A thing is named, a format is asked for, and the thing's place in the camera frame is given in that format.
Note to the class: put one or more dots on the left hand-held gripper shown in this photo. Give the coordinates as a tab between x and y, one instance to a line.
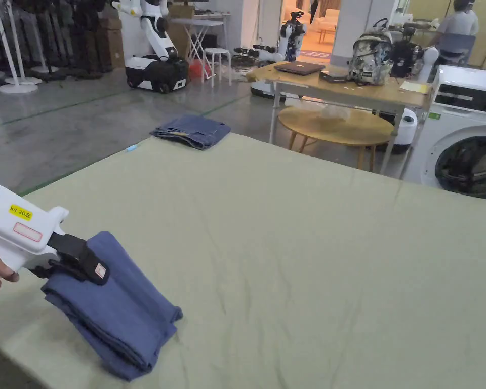
12	227

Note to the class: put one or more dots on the blue garment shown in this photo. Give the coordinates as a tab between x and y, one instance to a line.
117	320

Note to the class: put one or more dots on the small light blue object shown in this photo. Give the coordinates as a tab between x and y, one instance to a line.
132	148

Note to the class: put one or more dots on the folded denim jeans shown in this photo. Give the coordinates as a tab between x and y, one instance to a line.
192	130

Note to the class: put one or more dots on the bed with pale green sheet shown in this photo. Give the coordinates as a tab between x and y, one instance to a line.
291	259

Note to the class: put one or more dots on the white humanoid robot, wheeled base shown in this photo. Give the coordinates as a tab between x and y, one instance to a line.
158	60

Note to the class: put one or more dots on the stack of brown cartons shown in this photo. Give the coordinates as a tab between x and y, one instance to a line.
111	40

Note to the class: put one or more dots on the red bag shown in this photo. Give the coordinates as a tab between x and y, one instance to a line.
196	69

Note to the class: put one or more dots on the white and black robot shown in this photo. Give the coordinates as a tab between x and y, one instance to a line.
292	36
413	54

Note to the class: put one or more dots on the white plastic canister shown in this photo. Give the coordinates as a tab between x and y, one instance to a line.
405	129

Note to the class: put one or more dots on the white washing machine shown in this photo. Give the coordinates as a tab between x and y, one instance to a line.
457	133

